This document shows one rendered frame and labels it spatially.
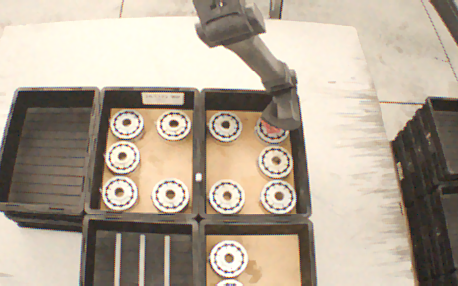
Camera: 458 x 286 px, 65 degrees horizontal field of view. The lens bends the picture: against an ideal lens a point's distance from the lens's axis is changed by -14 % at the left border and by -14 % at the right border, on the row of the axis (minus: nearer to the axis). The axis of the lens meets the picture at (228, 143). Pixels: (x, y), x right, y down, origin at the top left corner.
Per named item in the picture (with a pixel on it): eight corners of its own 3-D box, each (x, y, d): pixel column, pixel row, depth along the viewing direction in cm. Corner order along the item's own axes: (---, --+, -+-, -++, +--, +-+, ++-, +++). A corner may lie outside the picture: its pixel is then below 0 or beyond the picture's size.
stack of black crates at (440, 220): (404, 209, 195) (437, 184, 165) (447, 205, 198) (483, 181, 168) (416, 283, 177) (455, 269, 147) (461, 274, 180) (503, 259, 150)
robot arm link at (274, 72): (251, -6, 65) (192, 12, 68) (257, 23, 64) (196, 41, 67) (297, 67, 105) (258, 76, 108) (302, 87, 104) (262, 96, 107)
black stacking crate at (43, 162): (26, 107, 127) (16, 88, 117) (106, 107, 129) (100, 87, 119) (4, 217, 108) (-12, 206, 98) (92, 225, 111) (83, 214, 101)
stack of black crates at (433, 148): (388, 140, 214) (426, 95, 174) (430, 140, 217) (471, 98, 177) (403, 209, 195) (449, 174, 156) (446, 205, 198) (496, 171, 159)
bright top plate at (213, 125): (208, 112, 127) (208, 110, 126) (240, 112, 128) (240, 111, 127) (209, 141, 122) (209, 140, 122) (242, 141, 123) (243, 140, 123)
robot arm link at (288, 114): (292, 65, 102) (260, 72, 104) (299, 103, 96) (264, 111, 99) (303, 89, 112) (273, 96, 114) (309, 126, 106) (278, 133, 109)
